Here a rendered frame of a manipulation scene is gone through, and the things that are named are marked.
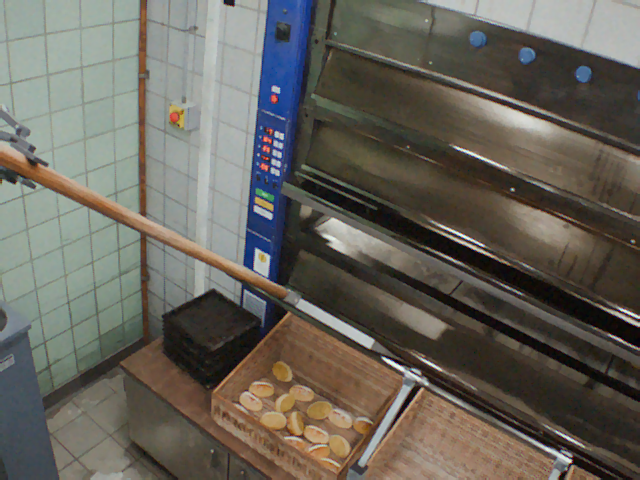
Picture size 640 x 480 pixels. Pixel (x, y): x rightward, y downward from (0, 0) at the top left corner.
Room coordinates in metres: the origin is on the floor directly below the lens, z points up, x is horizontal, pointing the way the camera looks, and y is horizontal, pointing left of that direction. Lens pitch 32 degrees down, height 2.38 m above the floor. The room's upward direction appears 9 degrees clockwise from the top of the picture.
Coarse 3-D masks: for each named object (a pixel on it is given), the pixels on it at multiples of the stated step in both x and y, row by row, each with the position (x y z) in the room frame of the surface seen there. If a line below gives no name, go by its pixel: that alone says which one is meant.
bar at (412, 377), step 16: (256, 288) 1.59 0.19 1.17; (288, 304) 1.53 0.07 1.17; (304, 320) 1.48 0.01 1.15; (336, 336) 1.42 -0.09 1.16; (368, 352) 1.37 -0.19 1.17; (400, 368) 1.31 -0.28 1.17; (432, 384) 1.26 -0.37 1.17; (400, 400) 1.25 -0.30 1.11; (448, 400) 1.22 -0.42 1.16; (464, 400) 1.22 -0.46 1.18; (480, 416) 1.17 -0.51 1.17; (384, 432) 1.19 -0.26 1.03; (512, 432) 1.12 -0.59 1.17; (368, 448) 1.15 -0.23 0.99; (544, 448) 1.08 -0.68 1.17; (352, 464) 1.12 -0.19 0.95; (560, 464) 1.04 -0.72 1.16
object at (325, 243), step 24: (312, 240) 1.93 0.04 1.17; (336, 240) 1.94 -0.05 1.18; (360, 264) 1.82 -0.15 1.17; (384, 264) 1.83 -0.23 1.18; (408, 288) 1.72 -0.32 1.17; (432, 288) 1.73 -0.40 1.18; (456, 312) 1.63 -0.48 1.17; (480, 312) 1.63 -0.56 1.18; (504, 336) 1.53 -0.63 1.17; (528, 336) 1.54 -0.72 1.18; (552, 360) 1.44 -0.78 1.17; (576, 360) 1.45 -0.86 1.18; (600, 384) 1.36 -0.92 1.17; (624, 384) 1.37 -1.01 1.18
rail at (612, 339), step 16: (304, 192) 1.80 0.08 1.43; (336, 208) 1.73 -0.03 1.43; (368, 224) 1.67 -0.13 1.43; (400, 240) 1.60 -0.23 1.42; (432, 256) 1.55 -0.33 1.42; (448, 256) 1.54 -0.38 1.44; (480, 272) 1.48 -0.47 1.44; (512, 288) 1.42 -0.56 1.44; (544, 304) 1.37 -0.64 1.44; (576, 320) 1.31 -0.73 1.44; (608, 336) 1.26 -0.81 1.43
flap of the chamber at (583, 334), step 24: (288, 192) 1.82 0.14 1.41; (312, 192) 1.86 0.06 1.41; (336, 216) 1.72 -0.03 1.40; (384, 216) 1.80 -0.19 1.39; (384, 240) 1.63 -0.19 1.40; (432, 240) 1.69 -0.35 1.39; (432, 264) 1.54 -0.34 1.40; (480, 264) 1.59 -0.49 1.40; (480, 288) 1.45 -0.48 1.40; (528, 288) 1.49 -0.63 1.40; (576, 312) 1.40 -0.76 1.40; (600, 312) 1.44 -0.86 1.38; (624, 336) 1.32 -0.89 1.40
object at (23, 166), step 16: (0, 144) 0.72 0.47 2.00; (0, 160) 0.71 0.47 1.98; (16, 160) 0.73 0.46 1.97; (32, 160) 0.76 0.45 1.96; (32, 176) 0.75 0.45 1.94; (48, 176) 0.78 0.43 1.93; (64, 176) 0.81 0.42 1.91; (64, 192) 0.80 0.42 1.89; (80, 192) 0.82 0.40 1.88; (96, 208) 0.85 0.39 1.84; (112, 208) 0.88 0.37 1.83; (128, 224) 0.91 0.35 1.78; (144, 224) 0.94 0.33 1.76; (160, 240) 0.98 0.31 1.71; (176, 240) 1.01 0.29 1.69; (192, 256) 1.06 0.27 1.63; (208, 256) 1.09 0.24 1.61; (240, 272) 1.19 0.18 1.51; (272, 288) 1.31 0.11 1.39
